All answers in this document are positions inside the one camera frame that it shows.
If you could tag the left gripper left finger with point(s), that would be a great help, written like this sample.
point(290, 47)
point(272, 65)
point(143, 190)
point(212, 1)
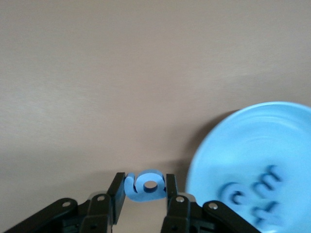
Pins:
point(97, 213)

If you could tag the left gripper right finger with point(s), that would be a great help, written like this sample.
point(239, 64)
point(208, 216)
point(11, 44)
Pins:
point(179, 213)

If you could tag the blue foam number 6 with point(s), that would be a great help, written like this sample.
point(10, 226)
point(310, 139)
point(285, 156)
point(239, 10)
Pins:
point(137, 194)

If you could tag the blue foam letter C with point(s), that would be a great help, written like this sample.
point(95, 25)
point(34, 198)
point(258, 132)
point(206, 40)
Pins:
point(224, 193)

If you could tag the blue foam letter X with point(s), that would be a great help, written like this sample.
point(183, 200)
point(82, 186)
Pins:
point(266, 213)

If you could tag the blue foam letter E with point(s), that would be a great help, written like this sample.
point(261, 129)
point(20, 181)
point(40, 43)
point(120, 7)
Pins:
point(269, 180)

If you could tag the blue round plate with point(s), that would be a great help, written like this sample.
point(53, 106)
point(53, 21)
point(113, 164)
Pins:
point(243, 145)

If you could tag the brown table cover sheet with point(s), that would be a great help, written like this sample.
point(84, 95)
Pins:
point(121, 85)

